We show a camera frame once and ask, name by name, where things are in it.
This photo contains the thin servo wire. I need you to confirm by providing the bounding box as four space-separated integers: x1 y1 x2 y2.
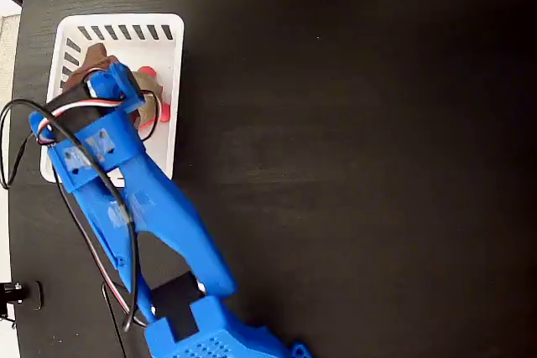
35 89 164 317

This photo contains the black camera cable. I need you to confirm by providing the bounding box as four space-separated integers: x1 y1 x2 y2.
0 99 139 332

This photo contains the white plastic basket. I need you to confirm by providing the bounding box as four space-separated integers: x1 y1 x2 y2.
39 13 185 185

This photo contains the black table clamp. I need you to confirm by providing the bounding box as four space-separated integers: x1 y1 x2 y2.
0 278 44 329

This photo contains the red turtle toy gold shell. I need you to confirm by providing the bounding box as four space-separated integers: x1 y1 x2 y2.
133 65 171 131

